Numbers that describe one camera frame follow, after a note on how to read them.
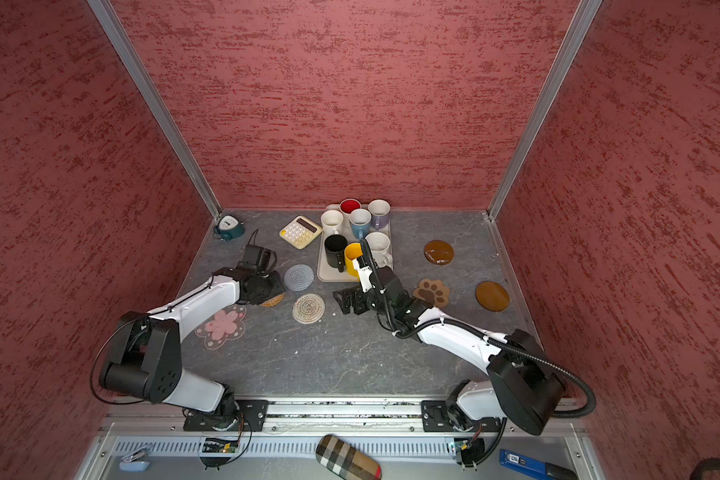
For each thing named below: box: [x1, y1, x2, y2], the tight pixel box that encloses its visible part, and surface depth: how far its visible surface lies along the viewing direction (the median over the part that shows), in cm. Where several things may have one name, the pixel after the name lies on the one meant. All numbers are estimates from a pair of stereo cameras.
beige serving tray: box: [317, 204, 394, 283], surface depth 105 cm
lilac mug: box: [368, 199, 391, 230], surface depth 115 cm
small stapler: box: [119, 445, 150, 472], surface depth 68 cm
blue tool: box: [499, 449, 580, 480], surface depth 67 cm
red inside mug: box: [339, 198, 362, 221], surface depth 116 cm
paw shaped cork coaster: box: [412, 278, 450, 309], surface depth 100 cm
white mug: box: [321, 209, 345, 245], surface depth 109 cm
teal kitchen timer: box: [214, 215, 245, 241], surface depth 113 cm
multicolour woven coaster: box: [292, 293, 326, 325], surface depth 94 cm
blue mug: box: [349, 208, 371, 240], surface depth 108 cm
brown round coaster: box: [475, 281, 510, 312], surface depth 98 cm
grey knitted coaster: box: [284, 264, 315, 292], surface depth 102 cm
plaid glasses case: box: [315, 434, 383, 480], surface depth 67 cm
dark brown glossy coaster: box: [424, 240, 455, 266], surface depth 110 cm
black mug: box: [324, 234, 348, 272], surface depth 102 cm
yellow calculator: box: [278, 215, 323, 250], surface depth 114 cm
